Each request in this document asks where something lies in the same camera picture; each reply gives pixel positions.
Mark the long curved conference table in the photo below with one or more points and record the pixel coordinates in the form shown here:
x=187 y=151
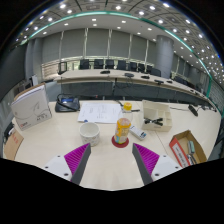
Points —
x=93 y=76

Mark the green whiteboard eraser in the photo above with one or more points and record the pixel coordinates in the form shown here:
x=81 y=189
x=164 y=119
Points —
x=191 y=147

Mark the yellow-capped clear drink bottle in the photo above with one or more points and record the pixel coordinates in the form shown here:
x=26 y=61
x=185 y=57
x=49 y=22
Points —
x=122 y=128

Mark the white remote control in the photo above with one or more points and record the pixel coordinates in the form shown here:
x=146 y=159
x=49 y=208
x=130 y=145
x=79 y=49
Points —
x=138 y=132

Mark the flat round red coaster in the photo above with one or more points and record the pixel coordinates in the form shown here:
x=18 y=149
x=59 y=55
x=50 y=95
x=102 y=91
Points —
x=120 y=145

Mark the white printed paper sheet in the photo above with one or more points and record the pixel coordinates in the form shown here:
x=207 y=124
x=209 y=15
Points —
x=98 y=112

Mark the brown paper envelope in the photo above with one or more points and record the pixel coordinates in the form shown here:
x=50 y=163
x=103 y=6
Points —
x=13 y=145

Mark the open brown cardboard box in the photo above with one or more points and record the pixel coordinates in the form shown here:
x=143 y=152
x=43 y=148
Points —
x=183 y=140

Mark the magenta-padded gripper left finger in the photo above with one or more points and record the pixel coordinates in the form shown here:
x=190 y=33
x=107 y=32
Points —
x=78 y=158

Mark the small black device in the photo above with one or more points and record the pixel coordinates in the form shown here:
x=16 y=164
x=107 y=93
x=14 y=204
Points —
x=9 y=129

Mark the white patterned cup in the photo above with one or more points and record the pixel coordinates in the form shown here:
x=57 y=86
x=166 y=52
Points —
x=89 y=133

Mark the ceiling lights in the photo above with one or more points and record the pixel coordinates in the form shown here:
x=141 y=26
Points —
x=118 y=7

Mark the row of black office chairs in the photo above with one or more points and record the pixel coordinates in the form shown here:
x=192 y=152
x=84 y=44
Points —
x=110 y=64

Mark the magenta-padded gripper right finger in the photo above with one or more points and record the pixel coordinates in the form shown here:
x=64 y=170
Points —
x=146 y=159

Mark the white plastic organizer tray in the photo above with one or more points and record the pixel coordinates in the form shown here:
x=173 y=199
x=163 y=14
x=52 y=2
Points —
x=158 y=111

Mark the black table microphone base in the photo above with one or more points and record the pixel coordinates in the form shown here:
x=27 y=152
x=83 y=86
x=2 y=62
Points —
x=193 y=110

